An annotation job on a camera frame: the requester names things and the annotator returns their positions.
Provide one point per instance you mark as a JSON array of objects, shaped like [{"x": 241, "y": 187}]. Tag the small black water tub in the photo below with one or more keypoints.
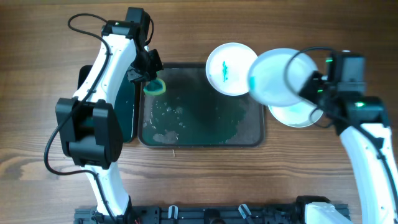
[{"x": 114, "y": 88}]

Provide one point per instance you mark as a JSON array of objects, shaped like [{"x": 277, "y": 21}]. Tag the large dark serving tray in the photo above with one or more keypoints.
[{"x": 191, "y": 113}]

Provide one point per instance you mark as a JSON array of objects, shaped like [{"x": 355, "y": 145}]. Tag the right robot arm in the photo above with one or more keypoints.
[{"x": 364, "y": 129}]

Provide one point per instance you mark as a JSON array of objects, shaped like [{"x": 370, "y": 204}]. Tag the pale blue plate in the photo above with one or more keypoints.
[{"x": 274, "y": 71}]

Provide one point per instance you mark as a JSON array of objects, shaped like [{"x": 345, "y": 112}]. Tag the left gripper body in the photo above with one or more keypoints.
[{"x": 145, "y": 72}]

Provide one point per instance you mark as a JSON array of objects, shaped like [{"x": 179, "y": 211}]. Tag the white plate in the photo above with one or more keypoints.
[
  {"x": 299, "y": 115},
  {"x": 227, "y": 68}
]

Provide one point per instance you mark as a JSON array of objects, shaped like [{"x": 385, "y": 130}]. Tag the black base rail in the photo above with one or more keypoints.
[{"x": 281, "y": 213}]

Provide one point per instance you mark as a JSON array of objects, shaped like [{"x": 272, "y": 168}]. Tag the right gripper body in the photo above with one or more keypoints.
[{"x": 310, "y": 90}]

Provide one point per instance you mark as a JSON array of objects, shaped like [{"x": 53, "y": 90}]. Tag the green and yellow sponge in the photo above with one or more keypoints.
[{"x": 155, "y": 87}]

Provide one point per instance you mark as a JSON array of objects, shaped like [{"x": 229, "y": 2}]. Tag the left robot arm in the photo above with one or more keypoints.
[{"x": 97, "y": 157}]

